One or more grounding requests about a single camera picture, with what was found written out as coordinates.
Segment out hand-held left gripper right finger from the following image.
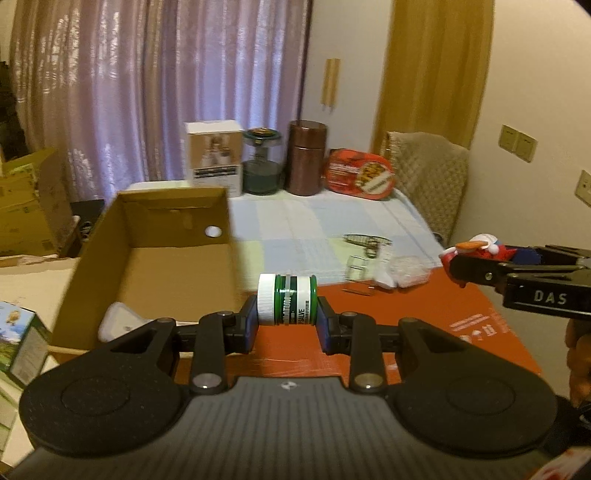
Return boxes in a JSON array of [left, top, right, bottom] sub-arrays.
[[316, 298, 477, 397]]

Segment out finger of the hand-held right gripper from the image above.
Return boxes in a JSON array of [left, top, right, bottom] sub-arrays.
[[512, 244, 591, 269], [449, 253, 514, 297]]

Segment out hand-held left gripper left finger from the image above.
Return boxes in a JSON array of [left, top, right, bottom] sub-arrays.
[[98, 295, 260, 397]]

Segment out red blue toy figure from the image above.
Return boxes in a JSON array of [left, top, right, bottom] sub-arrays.
[[438, 233, 521, 289]]

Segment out green white capped bottle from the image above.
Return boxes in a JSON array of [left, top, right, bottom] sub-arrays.
[[257, 272, 320, 328]]

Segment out cardboard box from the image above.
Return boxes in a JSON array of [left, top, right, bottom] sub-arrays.
[[48, 186, 260, 366]]

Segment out striped hair claw clip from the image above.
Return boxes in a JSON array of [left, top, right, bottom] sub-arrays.
[[344, 233, 393, 256]]

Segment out white power charger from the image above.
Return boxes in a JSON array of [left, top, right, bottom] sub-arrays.
[[99, 302, 143, 343]]

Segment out person's right hand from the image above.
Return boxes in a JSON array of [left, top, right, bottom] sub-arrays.
[[564, 318, 591, 408]]

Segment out red printed table mat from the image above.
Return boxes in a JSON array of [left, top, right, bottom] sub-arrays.
[[174, 272, 544, 387]]

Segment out clear plastic box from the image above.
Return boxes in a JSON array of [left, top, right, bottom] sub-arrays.
[[378, 256, 433, 290]]

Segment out checked pastel tablecloth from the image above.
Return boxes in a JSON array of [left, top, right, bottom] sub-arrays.
[[124, 182, 445, 291]]

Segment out quilted chair back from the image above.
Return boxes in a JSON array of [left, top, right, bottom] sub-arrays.
[[380, 131, 470, 246]]

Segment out red instant meal tray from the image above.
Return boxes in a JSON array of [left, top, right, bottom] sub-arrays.
[[322, 147, 397, 202]]

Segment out dark green glass jar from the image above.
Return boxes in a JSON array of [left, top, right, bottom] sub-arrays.
[[242, 127, 284, 195]]

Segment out copper brown canister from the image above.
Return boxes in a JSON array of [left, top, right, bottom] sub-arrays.
[[285, 119, 328, 197]]

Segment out white product box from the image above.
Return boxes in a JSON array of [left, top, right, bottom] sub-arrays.
[[183, 120, 245, 199]]

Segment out green printed carton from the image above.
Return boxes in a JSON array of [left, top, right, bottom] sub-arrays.
[[0, 299, 52, 387]]

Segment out hanging wooden strip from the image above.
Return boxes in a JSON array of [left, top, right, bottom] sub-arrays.
[[321, 57, 342, 114]]

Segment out pale purple curtain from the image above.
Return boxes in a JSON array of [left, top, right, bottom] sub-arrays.
[[9, 0, 315, 200]]

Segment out stacked cardboard boxes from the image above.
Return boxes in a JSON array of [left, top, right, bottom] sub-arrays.
[[0, 147, 75, 257]]

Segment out metal wire stand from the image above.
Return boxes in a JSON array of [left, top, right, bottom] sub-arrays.
[[341, 254, 378, 296]]

